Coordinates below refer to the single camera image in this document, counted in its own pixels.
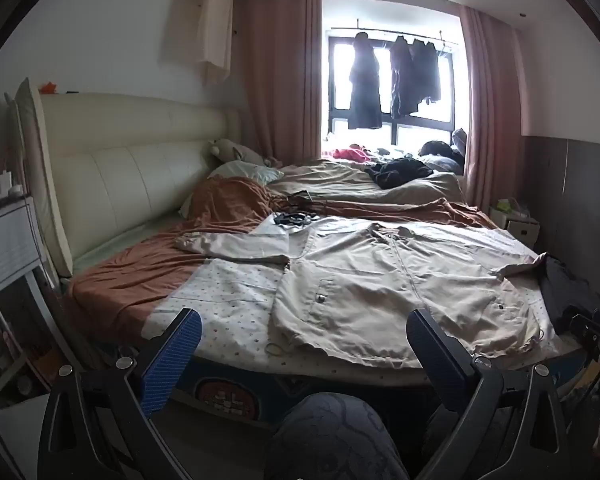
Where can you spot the pink curtain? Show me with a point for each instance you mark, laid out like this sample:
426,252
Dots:
490,110
280,85

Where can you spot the clothes pile by window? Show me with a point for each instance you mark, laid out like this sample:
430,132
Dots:
340,180

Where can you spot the white floral blanket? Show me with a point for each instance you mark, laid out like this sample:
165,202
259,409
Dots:
230,285

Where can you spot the dark grey pillow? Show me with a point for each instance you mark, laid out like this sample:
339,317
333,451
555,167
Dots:
565,285

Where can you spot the white nightstand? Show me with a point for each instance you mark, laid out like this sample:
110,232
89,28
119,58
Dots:
5,245

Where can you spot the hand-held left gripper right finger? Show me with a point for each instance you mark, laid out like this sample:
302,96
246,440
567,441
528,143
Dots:
437,360

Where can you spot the beige hanging garment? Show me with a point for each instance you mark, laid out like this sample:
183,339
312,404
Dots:
210,25

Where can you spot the small orange ornament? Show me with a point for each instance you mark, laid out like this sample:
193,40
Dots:
48,88

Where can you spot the plush toy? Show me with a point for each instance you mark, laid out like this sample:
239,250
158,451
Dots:
230,150

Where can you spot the clothes rail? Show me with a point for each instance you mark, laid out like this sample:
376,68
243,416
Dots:
380,30

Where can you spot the black clothes pile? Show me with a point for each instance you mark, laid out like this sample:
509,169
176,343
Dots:
395,172

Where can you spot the beige jacket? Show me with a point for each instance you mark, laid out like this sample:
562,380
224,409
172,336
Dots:
380,285

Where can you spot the cartoon printed bed base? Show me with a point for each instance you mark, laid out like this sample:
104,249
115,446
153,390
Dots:
220,395

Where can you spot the dark hanging garment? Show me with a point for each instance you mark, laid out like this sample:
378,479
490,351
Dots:
365,85
426,70

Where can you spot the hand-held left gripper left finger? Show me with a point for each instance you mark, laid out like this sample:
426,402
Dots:
172,365

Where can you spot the dark cushion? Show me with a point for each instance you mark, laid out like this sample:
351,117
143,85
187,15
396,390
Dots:
437,152

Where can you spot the pale pillow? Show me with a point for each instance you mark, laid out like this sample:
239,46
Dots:
240,172

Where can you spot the window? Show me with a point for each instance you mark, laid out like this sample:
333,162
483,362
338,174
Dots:
415,132

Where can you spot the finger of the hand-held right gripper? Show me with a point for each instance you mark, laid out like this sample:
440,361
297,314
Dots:
582,327

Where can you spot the cream padded headboard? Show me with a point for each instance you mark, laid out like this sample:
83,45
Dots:
130,160

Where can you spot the brown blanket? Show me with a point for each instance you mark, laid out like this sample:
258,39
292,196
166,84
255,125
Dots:
130,275

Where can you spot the red clothes pile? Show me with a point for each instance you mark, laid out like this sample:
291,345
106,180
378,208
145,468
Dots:
352,152

